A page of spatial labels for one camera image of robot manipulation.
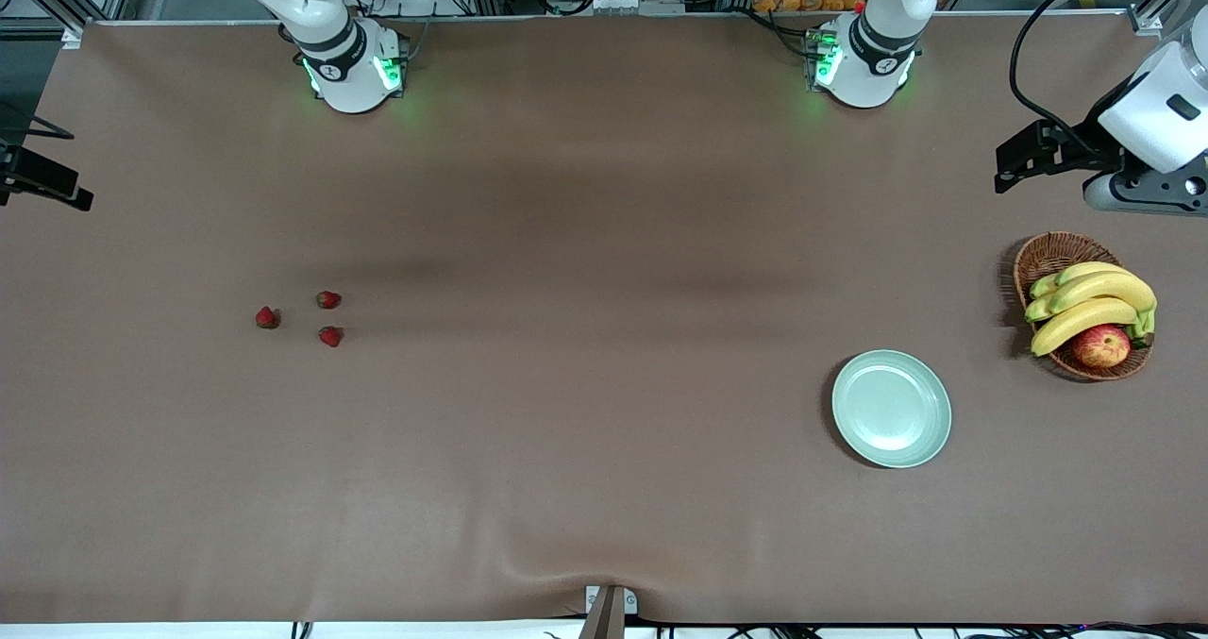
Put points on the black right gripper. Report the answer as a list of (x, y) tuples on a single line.
[(21, 169)]

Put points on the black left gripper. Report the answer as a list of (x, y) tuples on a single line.
[(1079, 145)]

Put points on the red strawberry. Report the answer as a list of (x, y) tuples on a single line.
[(267, 317), (327, 299), (330, 336)]

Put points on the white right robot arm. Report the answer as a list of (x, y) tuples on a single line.
[(349, 73)]

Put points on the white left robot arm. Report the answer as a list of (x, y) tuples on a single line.
[(864, 73)]

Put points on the pale green round plate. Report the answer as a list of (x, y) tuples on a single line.
[(892, 384)]

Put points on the yellow banana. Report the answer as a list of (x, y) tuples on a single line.
[(1076, 323), (1090, 269), (1109, 288)]

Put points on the greenish banana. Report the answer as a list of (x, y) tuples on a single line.
[(1038, 309)]

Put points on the red yellow apple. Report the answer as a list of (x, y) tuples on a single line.
[(1101, 346)]

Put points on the brown wicker basket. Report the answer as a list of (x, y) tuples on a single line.
[(1066, 363)]

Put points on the white connector block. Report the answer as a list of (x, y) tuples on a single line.
[(618, 3)]

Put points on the brown table cover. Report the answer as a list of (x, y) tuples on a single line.
[(472, 479)]

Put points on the grey table edge bracket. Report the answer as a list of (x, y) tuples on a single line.
[(609, 615)]

